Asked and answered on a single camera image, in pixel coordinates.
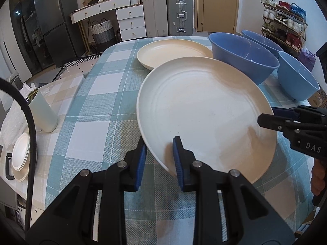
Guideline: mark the beige checked tablecloth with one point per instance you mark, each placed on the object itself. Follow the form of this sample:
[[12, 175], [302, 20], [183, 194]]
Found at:
[[63, 91]]

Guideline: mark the woven laundry basket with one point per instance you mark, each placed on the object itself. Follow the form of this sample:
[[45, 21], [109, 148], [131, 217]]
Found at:
[[102, 32]]

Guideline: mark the small cream plate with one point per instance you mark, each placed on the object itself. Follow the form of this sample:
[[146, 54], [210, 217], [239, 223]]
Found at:
[[166, 53]]

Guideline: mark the beige suitcase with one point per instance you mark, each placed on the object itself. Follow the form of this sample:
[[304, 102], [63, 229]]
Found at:
[[154, 15]]

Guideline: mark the flat cardboard box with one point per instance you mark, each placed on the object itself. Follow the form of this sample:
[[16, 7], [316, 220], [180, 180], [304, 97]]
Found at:
[[318, 99]]

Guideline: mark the large cream plate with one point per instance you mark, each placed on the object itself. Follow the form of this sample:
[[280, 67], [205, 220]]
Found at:
[[204, 107]]

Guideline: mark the stack of white dishes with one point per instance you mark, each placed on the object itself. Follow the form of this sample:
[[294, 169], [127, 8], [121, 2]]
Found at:
[[21, 155]]

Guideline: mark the gold metal shoe rack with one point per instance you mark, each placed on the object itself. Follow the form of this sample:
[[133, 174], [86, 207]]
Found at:
[[304, 34]]

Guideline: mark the small blue bowl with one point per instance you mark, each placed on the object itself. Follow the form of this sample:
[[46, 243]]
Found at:
[[263, 40], [296, 79]]

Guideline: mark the white cylindrical tumbler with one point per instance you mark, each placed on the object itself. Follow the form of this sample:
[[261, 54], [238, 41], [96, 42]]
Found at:
[[43, 112]]

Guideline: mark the small open cardboard box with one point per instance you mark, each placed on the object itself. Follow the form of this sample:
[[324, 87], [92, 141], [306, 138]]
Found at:
[[90, 0]]

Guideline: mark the grey refrigerator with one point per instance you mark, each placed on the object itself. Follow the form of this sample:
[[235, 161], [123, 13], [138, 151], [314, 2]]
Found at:
[[58, 25]]

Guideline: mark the silver suitcase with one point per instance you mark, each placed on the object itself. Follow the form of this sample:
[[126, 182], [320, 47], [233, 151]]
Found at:
[[180, 12]]

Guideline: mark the purple bag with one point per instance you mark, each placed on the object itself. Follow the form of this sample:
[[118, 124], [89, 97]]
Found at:
[[307, 56]]

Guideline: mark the teal checked tablecloth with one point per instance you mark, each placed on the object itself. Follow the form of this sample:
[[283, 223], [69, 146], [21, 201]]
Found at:
[[102, 112]]

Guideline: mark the white dresser desk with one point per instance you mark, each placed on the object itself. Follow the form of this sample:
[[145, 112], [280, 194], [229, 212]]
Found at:
[[127, 17]]

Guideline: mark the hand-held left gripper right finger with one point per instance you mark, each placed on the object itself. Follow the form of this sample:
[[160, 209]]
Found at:
[[177, 163]]

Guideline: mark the wooden door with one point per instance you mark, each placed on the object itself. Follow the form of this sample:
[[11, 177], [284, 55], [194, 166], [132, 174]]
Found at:
[[217, 5]]

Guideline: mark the rows of sneakers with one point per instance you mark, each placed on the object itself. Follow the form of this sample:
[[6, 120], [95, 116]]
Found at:
[[286, 23]]

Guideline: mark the person's right hand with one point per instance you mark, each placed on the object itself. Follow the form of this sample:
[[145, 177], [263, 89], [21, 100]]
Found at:
[[319, 176]]

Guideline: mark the black glass cabinet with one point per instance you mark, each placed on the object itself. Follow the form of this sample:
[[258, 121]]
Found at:
[[24, 35]]

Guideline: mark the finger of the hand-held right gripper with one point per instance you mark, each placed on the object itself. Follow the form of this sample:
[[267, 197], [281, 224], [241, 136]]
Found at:
[[278, 122], [283, 112]]

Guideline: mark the white crumpled paper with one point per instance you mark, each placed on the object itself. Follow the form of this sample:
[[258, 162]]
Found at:
[[28, 89]]

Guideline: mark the large blue bowl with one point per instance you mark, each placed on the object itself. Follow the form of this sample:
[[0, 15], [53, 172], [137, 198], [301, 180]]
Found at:
[[242, 53]]

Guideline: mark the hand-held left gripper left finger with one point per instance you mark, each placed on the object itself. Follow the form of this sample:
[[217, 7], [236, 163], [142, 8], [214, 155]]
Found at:
[[140, 163]]

